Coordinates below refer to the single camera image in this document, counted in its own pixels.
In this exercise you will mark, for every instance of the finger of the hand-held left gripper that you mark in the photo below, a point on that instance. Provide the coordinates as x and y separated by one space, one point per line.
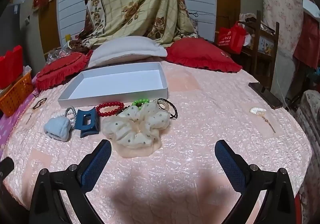
6 166

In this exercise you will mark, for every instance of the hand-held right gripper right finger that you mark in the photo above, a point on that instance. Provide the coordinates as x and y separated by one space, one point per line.
230 164

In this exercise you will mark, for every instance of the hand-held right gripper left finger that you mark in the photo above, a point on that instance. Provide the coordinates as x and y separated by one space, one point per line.
96 164

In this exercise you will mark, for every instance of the blue hair claw clip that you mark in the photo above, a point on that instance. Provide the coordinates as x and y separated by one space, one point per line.
86 123

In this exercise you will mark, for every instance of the cream polka dot scrunchie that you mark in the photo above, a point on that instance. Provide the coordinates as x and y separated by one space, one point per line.
136 128

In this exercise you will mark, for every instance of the light blue fluffy scrunchie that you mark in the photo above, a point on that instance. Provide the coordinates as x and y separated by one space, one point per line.
56 128

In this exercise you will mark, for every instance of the white shallow cardboard box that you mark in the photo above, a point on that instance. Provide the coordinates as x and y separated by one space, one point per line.
112 83

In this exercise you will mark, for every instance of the purple bed sheet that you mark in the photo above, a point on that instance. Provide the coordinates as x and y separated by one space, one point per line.
10 123

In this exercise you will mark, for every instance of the pink quilted bedspread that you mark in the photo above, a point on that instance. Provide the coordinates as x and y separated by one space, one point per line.
212 113

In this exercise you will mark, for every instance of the small gold pin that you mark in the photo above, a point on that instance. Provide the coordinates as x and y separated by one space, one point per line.
30 118

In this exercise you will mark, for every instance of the orange plastic basket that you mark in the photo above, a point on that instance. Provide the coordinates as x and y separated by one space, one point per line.
15 93

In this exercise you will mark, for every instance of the black phone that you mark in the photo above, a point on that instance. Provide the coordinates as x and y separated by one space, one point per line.
266 95

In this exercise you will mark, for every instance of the red paper box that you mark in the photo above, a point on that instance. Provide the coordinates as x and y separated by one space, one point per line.
10 66

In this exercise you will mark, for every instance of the red ruffled pillow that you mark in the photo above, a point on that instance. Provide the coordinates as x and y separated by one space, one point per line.
60 70
200 55

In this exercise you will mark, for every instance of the clear plastic bags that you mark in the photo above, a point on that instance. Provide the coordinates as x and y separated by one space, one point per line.
56 55

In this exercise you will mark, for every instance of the white pillow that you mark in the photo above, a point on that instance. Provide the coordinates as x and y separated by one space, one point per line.
127 50

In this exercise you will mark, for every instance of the wooden shelf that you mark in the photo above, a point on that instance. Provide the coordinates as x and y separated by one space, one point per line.
268 48

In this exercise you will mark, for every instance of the red shopping bag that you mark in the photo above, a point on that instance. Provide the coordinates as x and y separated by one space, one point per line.
230 37

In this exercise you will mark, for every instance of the yellow bottle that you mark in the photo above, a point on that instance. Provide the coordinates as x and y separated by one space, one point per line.
67 38

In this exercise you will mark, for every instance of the pink floral quilt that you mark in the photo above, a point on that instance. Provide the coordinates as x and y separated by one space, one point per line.
282 13

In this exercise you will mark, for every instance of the floral checked blanket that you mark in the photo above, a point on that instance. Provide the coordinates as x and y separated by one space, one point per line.
135 1

